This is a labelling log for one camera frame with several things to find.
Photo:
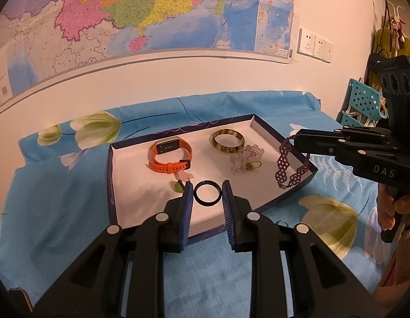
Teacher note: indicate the colourful wall map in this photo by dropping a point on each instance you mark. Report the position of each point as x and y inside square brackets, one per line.
[125, 6]

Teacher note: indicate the amber green bangle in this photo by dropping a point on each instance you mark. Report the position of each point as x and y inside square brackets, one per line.
[225, 149]

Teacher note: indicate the person's right hand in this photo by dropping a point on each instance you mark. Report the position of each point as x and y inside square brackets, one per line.
[385, 210]

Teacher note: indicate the white wall socket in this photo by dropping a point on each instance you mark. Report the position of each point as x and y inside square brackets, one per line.
[306, 42]
[320, 48]

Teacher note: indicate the yellow-green hanging garment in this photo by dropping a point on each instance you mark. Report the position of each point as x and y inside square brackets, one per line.
[383, 41]

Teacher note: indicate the white coat rack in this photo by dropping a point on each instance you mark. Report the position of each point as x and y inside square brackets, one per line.
[395, 13]

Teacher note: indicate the dark blue shallow box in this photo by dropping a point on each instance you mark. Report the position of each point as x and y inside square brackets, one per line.
[142, 202]

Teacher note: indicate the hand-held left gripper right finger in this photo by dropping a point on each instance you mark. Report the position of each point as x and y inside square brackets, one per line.
[228, 212]

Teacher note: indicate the blue floral tablecloth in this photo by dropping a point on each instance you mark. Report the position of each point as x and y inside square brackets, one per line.
[59, 205]

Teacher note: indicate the teal plastic basket rack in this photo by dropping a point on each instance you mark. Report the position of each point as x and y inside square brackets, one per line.
[360, 101]

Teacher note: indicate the white wall switch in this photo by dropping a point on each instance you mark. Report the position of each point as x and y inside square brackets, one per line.
[328, 52]

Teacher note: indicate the orange smart band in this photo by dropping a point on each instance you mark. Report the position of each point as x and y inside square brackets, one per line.
[165, 167]

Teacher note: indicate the green pendant with pink petals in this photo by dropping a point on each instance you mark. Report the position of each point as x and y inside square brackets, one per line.
[177, 187]

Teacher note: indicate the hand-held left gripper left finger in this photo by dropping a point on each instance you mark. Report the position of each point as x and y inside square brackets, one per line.
[186, 205]

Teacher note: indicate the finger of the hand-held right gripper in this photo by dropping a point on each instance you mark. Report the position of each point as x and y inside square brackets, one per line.
[357, 134]
[324, 147]

